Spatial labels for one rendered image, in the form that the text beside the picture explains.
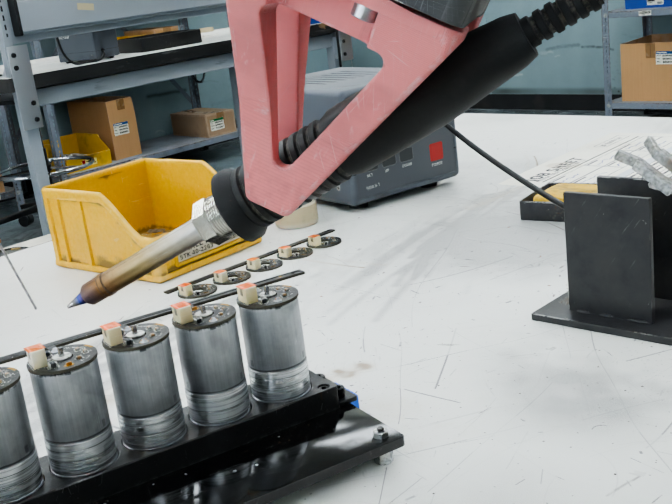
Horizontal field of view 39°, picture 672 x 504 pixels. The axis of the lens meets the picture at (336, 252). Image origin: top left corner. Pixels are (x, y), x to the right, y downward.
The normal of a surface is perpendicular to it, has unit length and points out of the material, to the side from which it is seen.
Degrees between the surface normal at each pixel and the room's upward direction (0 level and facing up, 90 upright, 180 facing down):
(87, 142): 88
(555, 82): 90
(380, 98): 108
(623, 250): 90
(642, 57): 92
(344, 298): 0
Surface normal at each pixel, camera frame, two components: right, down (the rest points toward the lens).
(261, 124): -0.29, 0.44
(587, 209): -0.68, 0.29
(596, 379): -0.12, -0.95
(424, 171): 0.60, 0.16
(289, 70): -0.21, 0.25
